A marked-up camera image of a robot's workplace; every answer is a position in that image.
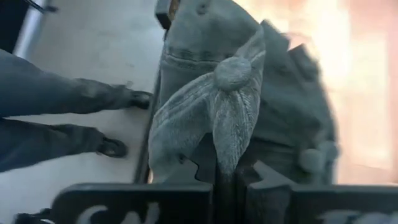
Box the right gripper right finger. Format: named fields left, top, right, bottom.
left=234, top=158, right=398, bottom=224

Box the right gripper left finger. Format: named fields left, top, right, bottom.
left=50, top=133, right=218, bottom=224

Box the person's shoe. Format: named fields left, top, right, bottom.
left=126, top=90, right=154, bottom=110
left=96, top=136, right=129, bottom=159

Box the person's leg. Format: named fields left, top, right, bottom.
left=0, top=48, right=131, bottom=118
left=0, top=118, right=105, bottom=174

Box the silver metal bar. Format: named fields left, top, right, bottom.
left=12, top=0, right=50, bottom=60

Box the black panel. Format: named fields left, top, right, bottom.
left=0, top=0, right=30, bottom=54

